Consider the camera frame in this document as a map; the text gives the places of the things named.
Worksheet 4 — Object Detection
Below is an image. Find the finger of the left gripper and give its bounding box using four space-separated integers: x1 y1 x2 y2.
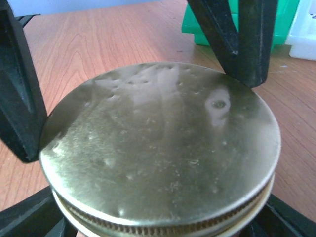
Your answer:
0 7 47 163
188 0 278 88

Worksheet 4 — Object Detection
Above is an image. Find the gold jar lid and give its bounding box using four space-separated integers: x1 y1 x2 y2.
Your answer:
39 62 281 224

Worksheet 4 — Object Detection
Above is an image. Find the white plastic bin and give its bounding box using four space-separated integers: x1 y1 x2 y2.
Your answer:
285 0 316 61

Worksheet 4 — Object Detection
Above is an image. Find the clear plastic jar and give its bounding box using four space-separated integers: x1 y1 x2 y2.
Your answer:
52 176 275 237

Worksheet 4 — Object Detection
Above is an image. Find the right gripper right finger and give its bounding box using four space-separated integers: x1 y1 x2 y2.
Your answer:
243 195 316 237

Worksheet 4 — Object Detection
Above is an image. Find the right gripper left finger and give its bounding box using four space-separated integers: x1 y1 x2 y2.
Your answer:
0 187 78 237

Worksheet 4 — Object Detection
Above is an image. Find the green plastic bin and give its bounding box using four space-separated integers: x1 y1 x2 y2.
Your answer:
182 0 299 55

